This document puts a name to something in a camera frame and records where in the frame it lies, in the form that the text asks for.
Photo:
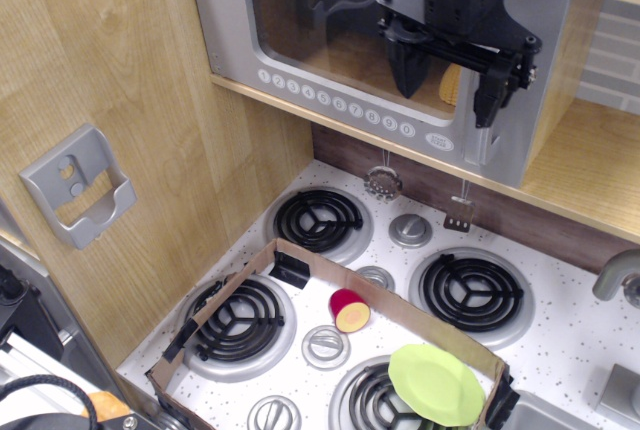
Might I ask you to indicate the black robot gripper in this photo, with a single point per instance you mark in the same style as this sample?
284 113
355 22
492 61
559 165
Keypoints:
479 35

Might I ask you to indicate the grey toy microwave door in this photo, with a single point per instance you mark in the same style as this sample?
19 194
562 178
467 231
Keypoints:
328 57

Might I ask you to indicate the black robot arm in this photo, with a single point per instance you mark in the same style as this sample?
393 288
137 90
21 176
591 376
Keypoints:
479 35

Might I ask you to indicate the yellow toy corn cob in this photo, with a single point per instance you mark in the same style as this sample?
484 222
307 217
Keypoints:
449 84

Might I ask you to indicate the hanging metal strainer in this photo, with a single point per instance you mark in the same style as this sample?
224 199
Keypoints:
382 181

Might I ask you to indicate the hanging metal spatula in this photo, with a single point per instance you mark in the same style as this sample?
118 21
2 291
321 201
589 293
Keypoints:
460 210

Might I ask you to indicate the grey stove knob back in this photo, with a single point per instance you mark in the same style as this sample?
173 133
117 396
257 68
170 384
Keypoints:
410 231

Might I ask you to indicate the grey stove knob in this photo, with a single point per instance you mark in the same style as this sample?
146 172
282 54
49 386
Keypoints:
410 231
275 412
378 276
326 348

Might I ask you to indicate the back left black burner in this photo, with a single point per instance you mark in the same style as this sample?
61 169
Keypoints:
318 220

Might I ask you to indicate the black burner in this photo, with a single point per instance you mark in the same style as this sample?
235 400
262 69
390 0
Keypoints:
371 402
246 325
476 294
318 220

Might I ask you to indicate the grey stove knob middle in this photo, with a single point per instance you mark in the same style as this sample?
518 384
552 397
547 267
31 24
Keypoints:
378 276

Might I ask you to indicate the back right black burner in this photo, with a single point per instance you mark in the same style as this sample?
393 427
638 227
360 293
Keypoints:
476 294

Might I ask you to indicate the grey toy faucet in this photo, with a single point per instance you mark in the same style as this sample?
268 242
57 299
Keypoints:
619 272

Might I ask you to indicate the red yellow toy fruit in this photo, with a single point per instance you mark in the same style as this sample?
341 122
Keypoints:
349 310

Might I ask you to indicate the grey stove knob center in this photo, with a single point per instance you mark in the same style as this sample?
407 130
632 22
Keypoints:
326 348

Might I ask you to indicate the green toy plate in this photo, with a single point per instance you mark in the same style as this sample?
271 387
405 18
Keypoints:
436 385

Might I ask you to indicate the front left black burner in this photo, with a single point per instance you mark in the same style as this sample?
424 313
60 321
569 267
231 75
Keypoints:
246 325

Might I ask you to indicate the front right black burner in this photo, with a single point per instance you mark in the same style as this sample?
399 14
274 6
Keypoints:
371 402

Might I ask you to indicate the grey toy sink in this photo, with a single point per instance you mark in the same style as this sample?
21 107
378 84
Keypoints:
610 401

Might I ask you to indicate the grey stove knob front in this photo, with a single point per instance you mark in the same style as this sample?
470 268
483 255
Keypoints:
275 412

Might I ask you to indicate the orange object bottom left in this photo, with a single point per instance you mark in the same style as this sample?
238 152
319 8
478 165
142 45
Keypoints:
107 406

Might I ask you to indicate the brown cardboard box frame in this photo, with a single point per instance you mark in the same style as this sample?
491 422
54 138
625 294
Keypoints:
295 341

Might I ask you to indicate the grey wall phone holder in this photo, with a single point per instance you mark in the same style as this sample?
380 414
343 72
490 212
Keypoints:
67 171

